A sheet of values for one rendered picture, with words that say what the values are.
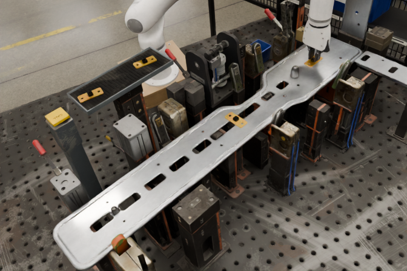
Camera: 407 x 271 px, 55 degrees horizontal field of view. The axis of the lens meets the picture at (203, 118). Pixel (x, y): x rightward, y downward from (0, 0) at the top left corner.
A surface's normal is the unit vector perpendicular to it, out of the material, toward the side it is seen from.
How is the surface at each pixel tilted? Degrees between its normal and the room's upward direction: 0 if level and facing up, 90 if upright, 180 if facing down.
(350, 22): 90
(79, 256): 0
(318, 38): 90
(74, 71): 0
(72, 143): 90
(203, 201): 0
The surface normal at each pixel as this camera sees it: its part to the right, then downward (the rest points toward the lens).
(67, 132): 0.68, 0.48
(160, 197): -0.08, -0.70
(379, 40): -0.73, 0.50
